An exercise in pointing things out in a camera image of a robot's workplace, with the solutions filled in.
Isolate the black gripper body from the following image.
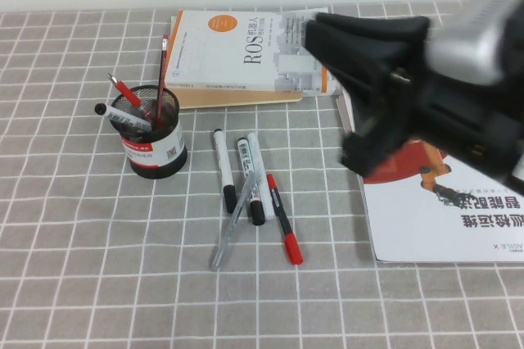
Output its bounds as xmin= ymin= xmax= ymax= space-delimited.
xmin=347 ymin=65 xmax=524 ymax=187

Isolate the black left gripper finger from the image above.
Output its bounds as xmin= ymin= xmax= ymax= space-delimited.
xmin=341 ymin=111 xmax=415 ymax=180

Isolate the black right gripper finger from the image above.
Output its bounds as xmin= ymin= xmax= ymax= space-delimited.
xmin=304 ymin=11 xmax=432 ymax=93

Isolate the red pencil with eraser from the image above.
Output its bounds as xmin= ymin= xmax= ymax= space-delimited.
xmin=154 ymin=34 xmax=171 ymax=129

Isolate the black pen with red cap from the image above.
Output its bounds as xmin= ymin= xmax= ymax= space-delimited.
xmin=265 ymin=173 xmax=305 ymax=266

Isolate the clear grey ballpoint pen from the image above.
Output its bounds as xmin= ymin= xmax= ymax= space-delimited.
xmin=208 ymin=171 xmax=257 ymax=272

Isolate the black mesh pen holder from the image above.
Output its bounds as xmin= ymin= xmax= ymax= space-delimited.
xmin=110 ymin=84 xmax=189 ymax=180

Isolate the red ballpoint pen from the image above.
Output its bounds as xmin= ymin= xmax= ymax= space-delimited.
xmin=108 ymin=71 xmax=165 ymax=129

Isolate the labelled marker with black cap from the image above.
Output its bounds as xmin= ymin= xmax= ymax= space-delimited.
xmin=237 ymin=137 xmax=266 ymax=226

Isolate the white ROS book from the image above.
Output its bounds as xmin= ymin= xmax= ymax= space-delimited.
xmin=159 ymin=10 xmax=330 ymax=96

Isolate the white marker with black cap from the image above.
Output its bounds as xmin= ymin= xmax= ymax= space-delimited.
xmin=94 ymin=103 xmax=153 ymax=132
xmin=211 ymin=128 xmax=237 ymax=215

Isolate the grey checked tablecloth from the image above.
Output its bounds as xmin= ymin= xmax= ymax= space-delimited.
xmin=0 ymin=1 xmax=524 ymax=349

